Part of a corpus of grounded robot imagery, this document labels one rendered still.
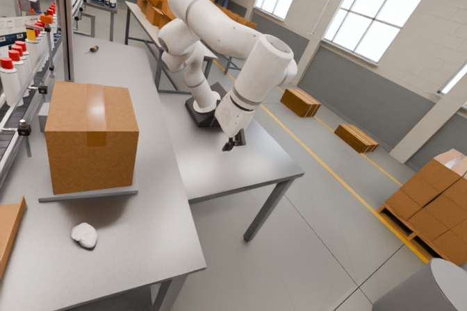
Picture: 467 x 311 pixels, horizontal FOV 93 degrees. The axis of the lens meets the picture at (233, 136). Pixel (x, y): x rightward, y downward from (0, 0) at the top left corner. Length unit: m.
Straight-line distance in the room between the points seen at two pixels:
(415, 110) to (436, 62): 0.89
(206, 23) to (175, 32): 0.26
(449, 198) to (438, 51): 3.08
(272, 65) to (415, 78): 5.15
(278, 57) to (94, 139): 0.59
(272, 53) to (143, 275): 0.71
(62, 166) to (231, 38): 0.63
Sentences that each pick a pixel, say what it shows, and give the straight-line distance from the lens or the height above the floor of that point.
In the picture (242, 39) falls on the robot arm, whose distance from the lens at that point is 0.61.
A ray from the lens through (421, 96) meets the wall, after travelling 5.50.
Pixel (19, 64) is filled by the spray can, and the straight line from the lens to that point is 1.32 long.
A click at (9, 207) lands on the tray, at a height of 0.83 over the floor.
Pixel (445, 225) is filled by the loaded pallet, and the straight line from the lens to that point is 3.32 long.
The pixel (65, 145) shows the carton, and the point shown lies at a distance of 0.81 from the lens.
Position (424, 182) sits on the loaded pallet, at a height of 0.63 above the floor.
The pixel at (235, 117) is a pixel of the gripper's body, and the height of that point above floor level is 1.33.
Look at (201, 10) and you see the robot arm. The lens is 0.64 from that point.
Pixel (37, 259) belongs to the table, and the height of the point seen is 0.83.
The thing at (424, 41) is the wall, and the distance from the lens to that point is 5.67.
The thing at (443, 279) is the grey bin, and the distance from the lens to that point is 2.07.
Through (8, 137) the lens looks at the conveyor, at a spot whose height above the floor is 0.88.
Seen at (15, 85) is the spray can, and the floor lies 0.99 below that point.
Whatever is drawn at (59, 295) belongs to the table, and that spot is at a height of 0.83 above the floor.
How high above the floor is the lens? 1.59
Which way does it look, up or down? 32 degrees down
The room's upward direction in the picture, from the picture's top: 23 degrees clockwise
